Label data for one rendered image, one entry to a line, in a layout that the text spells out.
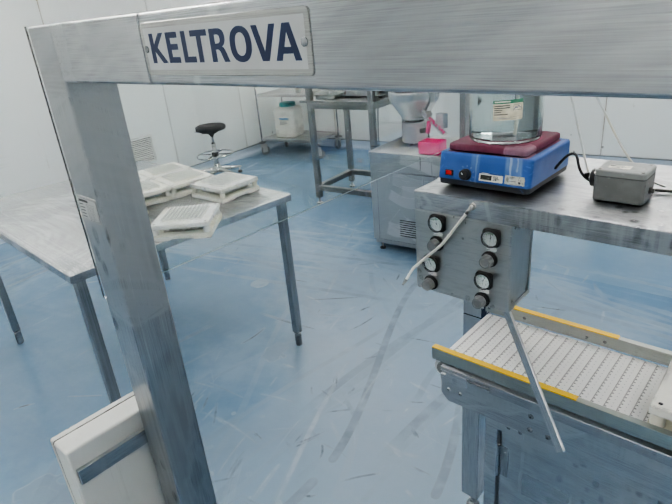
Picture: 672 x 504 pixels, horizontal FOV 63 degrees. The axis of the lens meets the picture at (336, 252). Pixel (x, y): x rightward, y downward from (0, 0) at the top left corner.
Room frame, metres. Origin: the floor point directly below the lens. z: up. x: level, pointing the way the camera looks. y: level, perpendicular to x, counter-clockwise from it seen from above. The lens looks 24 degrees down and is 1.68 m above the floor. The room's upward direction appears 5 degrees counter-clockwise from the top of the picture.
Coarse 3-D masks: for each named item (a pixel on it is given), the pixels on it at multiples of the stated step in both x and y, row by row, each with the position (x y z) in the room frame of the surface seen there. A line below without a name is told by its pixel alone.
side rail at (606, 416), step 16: (432, 352) 1.10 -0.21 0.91; (464, 368) 1.04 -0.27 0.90; (480, 368) 1.02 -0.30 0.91; (512, 384) 0.96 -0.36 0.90; (528, 384) 0.94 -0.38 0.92; (560, 400) 0.89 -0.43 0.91; (576, 400) 0.87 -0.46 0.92; (592, 416) 0.85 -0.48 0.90; (608, 416) 0.83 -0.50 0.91; (624, 416) 0.81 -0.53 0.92; (624, 432) 0.80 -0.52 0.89; (640, 432) 0.79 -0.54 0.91; (656, 432) 0.77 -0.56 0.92
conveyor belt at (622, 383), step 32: (480, 320) 1.27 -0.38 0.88; (480, 352) 1.12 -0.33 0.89; (512, 352) 1.10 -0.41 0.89; (544, 352) 1.09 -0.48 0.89; (576, 352) 1.08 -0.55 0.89; (608, 352) 1.07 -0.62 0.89; (576, 384) 0.96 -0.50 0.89; (608, 384) 0.95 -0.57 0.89; (640, 384) 0.94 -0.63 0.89; (640, 416) 0.85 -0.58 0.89
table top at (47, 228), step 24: (24, 192) 3.11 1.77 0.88; (48, 192) 3.06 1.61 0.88; (72, 192) 3.01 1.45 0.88; (0, 216) 2.67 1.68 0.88; (24, 216) 2.63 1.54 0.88; (48, 216) 2.60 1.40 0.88; (72, 216) 2.56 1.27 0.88; (24, 240) 2.27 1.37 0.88; (48, 240) 2.24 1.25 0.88; (72, 240) 2.22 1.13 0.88; (48, 264) 1.98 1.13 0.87; (72, 264) 1.95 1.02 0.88
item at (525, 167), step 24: (456, 144) 1.09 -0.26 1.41; (480, 144) 1.07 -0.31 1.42; (528, 144) 1.03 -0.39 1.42; (552, 144) 1.08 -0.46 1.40; (456, 168) 1.08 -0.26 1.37; (480, 168) 1.04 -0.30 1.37; (504, 168) 1.01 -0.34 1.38; (528, 168) 0.98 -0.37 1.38; (552, 168) 1.05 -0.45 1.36; (528, 192) 0.97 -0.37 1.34
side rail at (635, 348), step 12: (492, 312) 1.29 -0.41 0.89; (516, 312) 1.24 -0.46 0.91; (540, 324) 1.19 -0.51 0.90; (552, 324) 1.17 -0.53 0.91; (564, 324) 1.15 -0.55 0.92; (576, 336) 1.13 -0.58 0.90; (588, 336) 1.11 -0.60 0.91; (600, 336) 1.09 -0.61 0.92; (612, 348) 1.07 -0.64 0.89; (624, 348) 1.05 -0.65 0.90; (636, 348) 1.04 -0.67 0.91; (648, 348) 1.02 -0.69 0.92; (660, 348) 1.02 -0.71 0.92; (660, 360) 1.00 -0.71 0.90
